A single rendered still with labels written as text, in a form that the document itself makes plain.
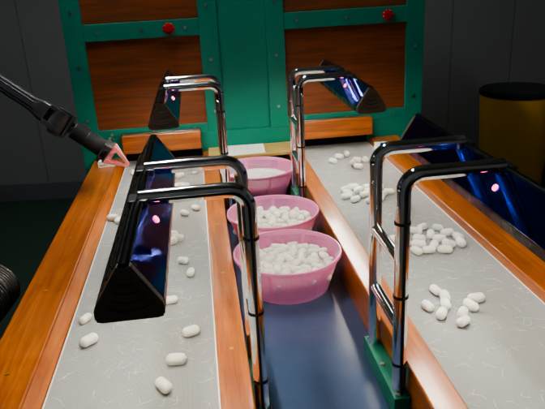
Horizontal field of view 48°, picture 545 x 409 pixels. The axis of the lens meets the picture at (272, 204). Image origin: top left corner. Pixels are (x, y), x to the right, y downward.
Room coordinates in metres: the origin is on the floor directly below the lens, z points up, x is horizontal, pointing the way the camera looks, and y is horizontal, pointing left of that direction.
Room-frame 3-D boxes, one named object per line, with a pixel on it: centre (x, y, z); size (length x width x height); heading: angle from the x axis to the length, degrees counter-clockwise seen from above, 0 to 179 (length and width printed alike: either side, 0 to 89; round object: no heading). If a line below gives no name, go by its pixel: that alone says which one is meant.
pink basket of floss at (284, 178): (2.09, 0.05, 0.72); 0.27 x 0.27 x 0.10
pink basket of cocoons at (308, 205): (1.65, 0.00, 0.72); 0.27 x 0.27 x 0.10
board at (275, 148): (2.31, 0.07, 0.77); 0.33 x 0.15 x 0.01; 96
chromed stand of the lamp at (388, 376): (0.97, -0.27, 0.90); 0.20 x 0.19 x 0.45; 6
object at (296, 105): (1.94, -0.17, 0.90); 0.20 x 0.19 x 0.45; 6
